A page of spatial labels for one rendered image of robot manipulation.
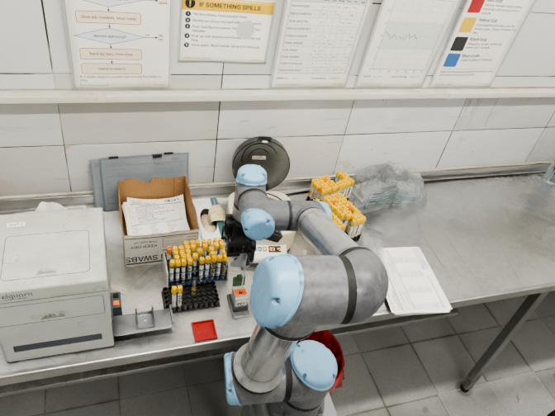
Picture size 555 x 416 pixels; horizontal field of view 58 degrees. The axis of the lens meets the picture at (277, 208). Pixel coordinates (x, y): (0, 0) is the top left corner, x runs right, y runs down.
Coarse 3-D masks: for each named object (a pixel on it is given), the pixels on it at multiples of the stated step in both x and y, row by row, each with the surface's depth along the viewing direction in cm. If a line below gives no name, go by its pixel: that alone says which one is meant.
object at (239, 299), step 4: (232, 288) 156; (236, 288) 155; (240, 288) 156; (244, 288) 156; (232, 292) 156; (236, 292) 154; (244, 292) 155; (232, 296) 157; (236, 296) 153; (240, 296) 154; (244, 296) 154; (236, 300) 153; (240, 300) 154; (244, 300) 155; (236, 304) 154; (240, 304) 155; (244, 304) 156
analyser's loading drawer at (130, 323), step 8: (136, 312) 144; (144, 312) 147; (152, 312) 145; (160, 312) 149; (168, 312) 149; (120, 320) 144; (128, 320) 145; (136, 320) 142; (152, 320) 146; (160, 320) 147; (168, 320) 147; (120, 328) 143; (128, 328) 143; (136, 328) 143; (144, 328) 143; (152, 328) 144; (160, 328) 145; (168, 328) 146
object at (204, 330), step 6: (192, 324) 151; (198, 324) 152; (204, 324) 152; (210, 324) 153; (192, 330) 150; (198, 330) 150; (204, 330) 151; (210, 330) 151; (198, 336) 149; (204, 336) 149; (210, 336) 150; (216, 336) 149
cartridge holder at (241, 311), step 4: (228, 296) 160; (228, 300) 160; (232, 300) 157; (232, 304) 156; (232, 308) 156; (236, 308) 155; (240, 308) 156; (244, 308) 156; (232, 312) 156; (236, 312) 156; (240, 312) 156; (244, 312) 157; (248, 312) 157; (232, 316) 156; (236, 316) 155; (240, 316) 156; (244, 316) 156; (248, 316) 157
